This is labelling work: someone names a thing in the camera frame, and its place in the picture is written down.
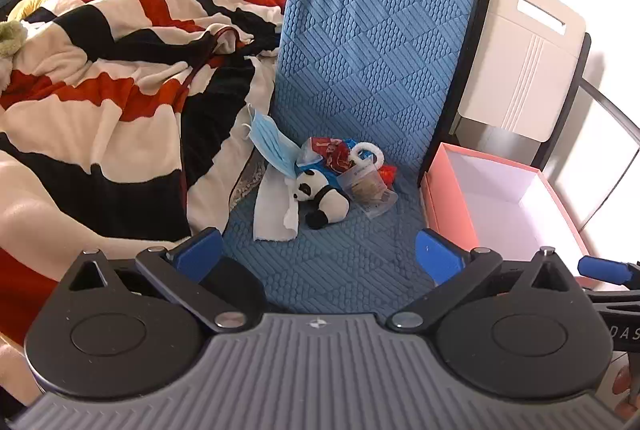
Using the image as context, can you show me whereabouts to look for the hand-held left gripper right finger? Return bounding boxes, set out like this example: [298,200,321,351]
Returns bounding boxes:
[387,229,576,332]

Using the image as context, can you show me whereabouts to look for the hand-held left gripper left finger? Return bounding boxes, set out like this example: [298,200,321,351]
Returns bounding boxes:
[62,227,253,333]

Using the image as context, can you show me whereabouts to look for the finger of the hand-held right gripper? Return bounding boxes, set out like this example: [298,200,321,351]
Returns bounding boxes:
[577,256,640,283]

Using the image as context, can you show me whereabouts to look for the pink cardboard box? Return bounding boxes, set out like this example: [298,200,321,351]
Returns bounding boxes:
[420,142,592,281]

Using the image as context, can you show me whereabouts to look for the white cloth strip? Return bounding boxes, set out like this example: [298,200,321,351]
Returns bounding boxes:
[252,170,302,244]

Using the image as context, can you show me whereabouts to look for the panda plush toy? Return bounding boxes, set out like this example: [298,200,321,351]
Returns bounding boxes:
[291,168,351,231]

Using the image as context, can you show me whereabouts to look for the blue face mask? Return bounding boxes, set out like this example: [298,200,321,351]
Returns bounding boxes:
[242,104,302,179]

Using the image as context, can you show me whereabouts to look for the person's right hand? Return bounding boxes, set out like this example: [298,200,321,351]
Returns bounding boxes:
[611,357,640,418]

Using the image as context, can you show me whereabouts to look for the grey floral lace cloth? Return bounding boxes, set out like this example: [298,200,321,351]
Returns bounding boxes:
[227,150,269,214]

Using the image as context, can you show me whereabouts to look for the clear plastic cup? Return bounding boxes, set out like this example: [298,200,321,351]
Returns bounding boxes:
[336,164,398,219]

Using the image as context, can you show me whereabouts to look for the red blue snack wrapper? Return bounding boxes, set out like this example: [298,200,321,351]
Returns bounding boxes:
[295,136,358,184]

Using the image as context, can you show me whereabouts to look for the red black cream striped blanket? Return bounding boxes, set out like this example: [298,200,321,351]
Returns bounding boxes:
[0,0,291,411]

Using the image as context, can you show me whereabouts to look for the blue textured mat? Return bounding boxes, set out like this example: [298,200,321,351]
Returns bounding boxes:
[220,0,478,317]

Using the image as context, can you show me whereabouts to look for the white folding chair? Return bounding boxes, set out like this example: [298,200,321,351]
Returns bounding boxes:
[417,0,640,241]

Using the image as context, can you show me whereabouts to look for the green plush toy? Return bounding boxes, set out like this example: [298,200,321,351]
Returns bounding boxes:
[0,20,28,58]

